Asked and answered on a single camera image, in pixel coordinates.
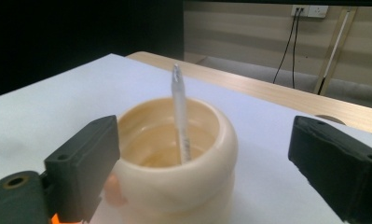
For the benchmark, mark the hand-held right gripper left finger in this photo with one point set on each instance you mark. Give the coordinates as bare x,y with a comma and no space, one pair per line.
84,165

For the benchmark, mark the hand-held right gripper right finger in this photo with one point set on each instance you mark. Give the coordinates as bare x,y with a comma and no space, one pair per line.
339,168

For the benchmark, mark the orange highlighter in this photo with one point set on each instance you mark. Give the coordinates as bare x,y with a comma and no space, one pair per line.
57,219

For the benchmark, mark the cream ceramic pen holder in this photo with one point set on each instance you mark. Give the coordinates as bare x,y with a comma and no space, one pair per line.
180,193

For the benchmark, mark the clear plastic pen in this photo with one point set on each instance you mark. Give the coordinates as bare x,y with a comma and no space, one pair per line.
180,112

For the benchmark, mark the white table sheet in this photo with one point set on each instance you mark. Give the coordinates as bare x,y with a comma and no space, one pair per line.
50,102

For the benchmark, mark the leaning wooden strip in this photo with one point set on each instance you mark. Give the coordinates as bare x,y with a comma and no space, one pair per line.
336,49

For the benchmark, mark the white wall socket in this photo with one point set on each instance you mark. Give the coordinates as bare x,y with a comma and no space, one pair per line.
312,11

